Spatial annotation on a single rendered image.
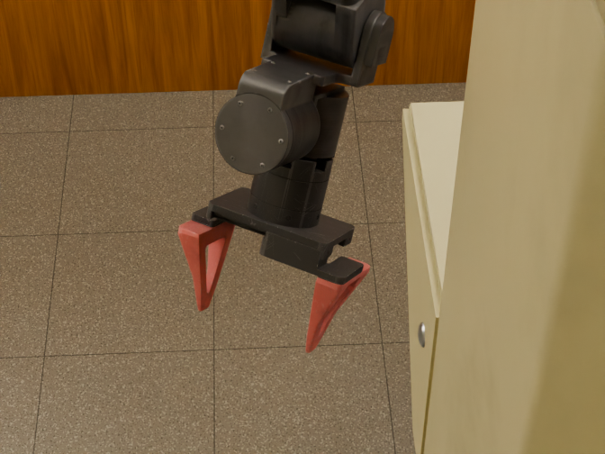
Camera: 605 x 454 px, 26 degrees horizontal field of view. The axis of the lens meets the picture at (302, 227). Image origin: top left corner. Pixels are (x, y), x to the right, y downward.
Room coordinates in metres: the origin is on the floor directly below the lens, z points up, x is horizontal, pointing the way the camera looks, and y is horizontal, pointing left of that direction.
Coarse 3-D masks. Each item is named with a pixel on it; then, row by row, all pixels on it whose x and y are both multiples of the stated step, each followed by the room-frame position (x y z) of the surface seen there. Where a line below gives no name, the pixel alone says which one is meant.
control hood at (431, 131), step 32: (416, 128) 0.38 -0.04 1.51; (448, 128) 0.38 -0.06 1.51; (416, 160) 0.37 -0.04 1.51; (448, 160) 0.37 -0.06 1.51; (416, 192) 0.35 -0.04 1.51; (448, 192) 0.35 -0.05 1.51; (416, 224) 0.34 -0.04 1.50; (448, 224) 0.33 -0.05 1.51; (416, 256) 0.34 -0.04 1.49; (416, 288) 0.33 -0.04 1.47; (416, 320) 0.33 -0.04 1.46; (416, 352) 0.32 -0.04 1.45; (416, 384) 0.31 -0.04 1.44; (416, 416) 0.31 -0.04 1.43; (416, 448) 0.30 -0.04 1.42
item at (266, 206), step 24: (288, 168) 0.72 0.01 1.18; (312, 168) 0.72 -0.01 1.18; (240, 192) 0.75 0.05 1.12; (264, 192) 0.71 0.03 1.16; (288, 192) 0.71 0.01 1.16; (312, 192) 0.71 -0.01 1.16; (216, 216) 0.71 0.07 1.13; (240, 216) 0.70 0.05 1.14; (264, 216) 0.70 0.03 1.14; (288, 216) 0.70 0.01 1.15; (312, 216) 0.71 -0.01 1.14; (312, 240) 0.68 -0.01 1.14; (336, 240) 0.69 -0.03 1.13
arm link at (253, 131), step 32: (384, 32) 0.76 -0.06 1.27; (288, 64) 0.74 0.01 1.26; (320, 64) 0.76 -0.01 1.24; (256, 96) 0.69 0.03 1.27; (288, 96) 0.69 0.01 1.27; (224, 128) 0.69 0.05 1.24; (256, 128) 0.68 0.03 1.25; (288, 128) 0.67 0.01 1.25; (320, 128) 0.71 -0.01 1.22; (256, 160) 0.67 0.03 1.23; (288, 160) 0.68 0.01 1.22
